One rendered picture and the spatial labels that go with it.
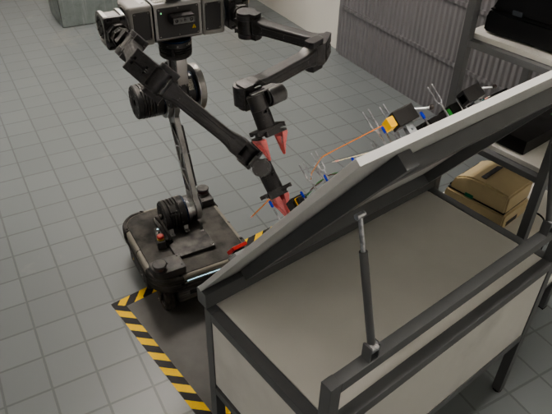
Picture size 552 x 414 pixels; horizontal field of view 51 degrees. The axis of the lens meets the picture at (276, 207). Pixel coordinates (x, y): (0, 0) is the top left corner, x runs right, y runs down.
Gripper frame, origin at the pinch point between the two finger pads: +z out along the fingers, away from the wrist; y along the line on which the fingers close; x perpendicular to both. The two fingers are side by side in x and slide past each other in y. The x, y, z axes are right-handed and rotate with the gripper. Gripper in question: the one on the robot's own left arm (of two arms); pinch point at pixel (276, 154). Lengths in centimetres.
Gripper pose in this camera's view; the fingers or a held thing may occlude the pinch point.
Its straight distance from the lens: 182.4
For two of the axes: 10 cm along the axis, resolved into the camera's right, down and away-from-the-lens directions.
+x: -4.3, -1.1, 8.9
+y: 8.4, -4.2, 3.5
